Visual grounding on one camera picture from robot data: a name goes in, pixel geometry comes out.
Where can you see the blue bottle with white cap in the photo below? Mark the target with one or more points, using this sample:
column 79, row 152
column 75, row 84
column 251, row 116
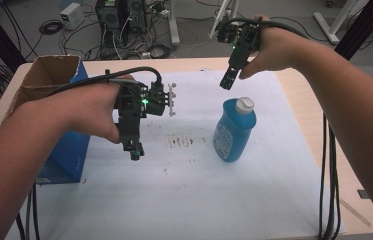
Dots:
column 234, row 133

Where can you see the white power strip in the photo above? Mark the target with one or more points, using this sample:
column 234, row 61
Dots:
column 164, row 14

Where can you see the white power supply box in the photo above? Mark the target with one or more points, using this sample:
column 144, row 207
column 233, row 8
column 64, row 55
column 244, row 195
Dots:
column 72, row 14

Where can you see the white foam mat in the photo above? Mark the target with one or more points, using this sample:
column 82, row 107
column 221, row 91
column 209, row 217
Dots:
column 190, row 193

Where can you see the white desk foot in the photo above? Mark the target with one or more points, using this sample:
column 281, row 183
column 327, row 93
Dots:
column 332, row 23

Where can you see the black computer tower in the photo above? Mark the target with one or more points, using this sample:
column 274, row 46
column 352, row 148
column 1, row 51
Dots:
column 136, row 13
column 109, row 20

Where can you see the person's left hand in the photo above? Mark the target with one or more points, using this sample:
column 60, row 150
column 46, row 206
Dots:
column 90, row 110

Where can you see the person's right hand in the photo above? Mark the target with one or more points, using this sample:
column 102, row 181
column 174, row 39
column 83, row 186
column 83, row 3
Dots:
column 280, row 50

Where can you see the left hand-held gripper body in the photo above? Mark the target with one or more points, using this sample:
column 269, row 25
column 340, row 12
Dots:
column 155, row 100

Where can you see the white desk leg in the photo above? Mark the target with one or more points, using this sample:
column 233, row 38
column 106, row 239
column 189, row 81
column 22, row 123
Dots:
column 174, row 23

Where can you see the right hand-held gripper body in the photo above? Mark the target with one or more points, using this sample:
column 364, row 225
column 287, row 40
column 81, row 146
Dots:
column 242, row 36

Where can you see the blue cardboard box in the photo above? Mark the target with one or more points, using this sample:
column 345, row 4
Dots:
column 70, row 156

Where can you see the white metal stand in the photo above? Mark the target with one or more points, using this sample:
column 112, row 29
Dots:
column 222, row 16

